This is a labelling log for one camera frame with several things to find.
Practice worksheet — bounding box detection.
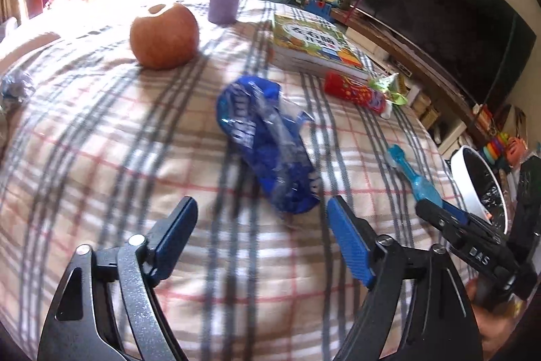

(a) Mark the rainbow ring stacker toy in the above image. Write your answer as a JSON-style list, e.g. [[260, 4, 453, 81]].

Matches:
[[482, 133, 510, 165]]

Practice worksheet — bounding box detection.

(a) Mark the apple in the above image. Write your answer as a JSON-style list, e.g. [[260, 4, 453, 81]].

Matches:
[[129, 3, 200, 71]]

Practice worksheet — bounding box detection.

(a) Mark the crumpled clear plastic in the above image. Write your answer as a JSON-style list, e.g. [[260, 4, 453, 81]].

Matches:
[[0, 69, 37, 112]]

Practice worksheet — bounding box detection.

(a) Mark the blue toothbrush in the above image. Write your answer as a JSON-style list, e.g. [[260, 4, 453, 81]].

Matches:
[[386, 144, 442, 203]]

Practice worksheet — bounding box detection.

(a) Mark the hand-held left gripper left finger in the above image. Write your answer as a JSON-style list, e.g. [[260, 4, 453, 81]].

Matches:
[[37, 196, 198, 361]]

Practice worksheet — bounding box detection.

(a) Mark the red snack packet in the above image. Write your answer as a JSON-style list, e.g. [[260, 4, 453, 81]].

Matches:
[[324, 72, 390, 117]]

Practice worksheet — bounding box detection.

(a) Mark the blue plastic wrapper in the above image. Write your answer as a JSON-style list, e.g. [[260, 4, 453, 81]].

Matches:
[[215, 75, 322, 215]]

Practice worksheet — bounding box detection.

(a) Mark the orange plastic toy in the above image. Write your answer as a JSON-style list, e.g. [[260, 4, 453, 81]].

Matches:
[[505, 137, 529, 168]]

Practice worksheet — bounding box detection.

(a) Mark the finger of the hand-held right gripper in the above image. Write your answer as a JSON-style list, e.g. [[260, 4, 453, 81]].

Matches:
[[442, 201, 514, 249], [415, 198, 505, 275]]

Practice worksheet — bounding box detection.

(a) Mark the green wrapper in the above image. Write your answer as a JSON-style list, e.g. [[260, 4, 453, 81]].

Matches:
[[368, 72, 410, 106]]

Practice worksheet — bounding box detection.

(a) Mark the blue toy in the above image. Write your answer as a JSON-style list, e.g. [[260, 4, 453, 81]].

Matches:
[[305, 0, 335, 16]]

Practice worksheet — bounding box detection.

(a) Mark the black television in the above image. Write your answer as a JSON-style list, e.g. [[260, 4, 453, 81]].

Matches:
[[353, 0, 537, 112]]

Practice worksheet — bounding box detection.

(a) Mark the person's right hand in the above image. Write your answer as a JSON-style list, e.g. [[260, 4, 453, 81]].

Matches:
[[465, 278, 541, 361]]

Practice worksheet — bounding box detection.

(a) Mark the colourful children's book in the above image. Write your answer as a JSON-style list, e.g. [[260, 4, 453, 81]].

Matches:
[[270, 12, 377, 80]]

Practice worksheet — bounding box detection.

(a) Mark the black bin with white rim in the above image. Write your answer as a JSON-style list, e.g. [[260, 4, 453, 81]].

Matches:
[[449, 145, 510, 235]]

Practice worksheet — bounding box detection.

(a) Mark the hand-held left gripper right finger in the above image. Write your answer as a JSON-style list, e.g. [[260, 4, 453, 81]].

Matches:
[[326, 196, 485, 361]]

